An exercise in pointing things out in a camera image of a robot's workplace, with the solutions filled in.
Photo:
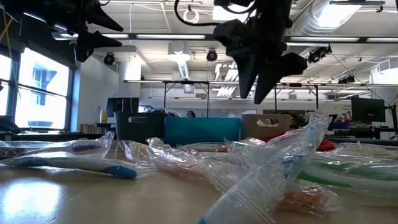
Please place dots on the wooden blocks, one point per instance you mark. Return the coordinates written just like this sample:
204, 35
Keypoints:
87, 127

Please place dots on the large bright window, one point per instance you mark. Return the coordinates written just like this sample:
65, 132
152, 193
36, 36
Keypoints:
46, 109

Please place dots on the blue storage crates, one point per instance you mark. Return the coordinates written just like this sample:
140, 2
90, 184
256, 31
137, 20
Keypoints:
343, 125

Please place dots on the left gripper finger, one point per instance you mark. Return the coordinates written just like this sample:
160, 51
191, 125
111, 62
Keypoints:
102, 18
93, 43

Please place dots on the toothbrushes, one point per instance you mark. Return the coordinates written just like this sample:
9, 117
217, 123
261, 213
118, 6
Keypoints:
236, 115

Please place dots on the red cloth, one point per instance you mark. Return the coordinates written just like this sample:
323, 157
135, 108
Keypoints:
328, 145

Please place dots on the black metal rig frame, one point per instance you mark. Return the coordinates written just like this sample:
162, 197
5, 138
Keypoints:
186, 82
316, 99

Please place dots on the dark grey plastic bin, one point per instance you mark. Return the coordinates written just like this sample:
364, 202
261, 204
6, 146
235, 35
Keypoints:
152, 130

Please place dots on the black computer monitor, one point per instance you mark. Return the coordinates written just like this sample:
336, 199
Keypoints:
122, 105
368, 109

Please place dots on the pale plastic bin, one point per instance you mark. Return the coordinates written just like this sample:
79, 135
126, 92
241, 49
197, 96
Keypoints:
252, 130

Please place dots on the black ceiling camera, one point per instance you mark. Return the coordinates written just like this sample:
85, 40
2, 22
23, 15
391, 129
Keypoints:
211, 55
318, 54
109, 58

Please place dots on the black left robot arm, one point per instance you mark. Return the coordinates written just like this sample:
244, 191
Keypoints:
31, 9

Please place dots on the yellow cup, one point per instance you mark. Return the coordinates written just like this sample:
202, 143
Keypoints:
104, 116

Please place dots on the purple white toothbrush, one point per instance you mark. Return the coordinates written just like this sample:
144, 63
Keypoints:
85, 147

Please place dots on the person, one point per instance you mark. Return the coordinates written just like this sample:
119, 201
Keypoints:
190, 114

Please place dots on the teal plastic bin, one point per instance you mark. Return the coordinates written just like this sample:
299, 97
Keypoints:
202, 130

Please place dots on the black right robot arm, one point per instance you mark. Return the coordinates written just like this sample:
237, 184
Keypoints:
276, 7

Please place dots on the green white wrapped toothbrush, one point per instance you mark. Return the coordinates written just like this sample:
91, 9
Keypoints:
357, 169
323, 183
367, 151

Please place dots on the orange white toothbrush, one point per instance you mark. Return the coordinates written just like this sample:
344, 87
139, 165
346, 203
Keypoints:
298, 199
217, 148

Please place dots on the dark purple toothbrush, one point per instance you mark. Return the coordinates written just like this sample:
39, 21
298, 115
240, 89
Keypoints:
12, 152

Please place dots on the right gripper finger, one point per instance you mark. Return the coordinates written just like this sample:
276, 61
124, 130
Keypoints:
247, 74
273, 74

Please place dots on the black desk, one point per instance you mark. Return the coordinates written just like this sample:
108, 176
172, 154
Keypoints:
363, 133

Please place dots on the long ceiling light strip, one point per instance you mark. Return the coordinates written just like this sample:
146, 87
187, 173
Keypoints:
171, 36
382, 40
115, 36
326, 39

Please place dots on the blue white toothbrush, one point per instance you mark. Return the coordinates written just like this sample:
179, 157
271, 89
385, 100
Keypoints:
93, 165
264, 186
172, 112

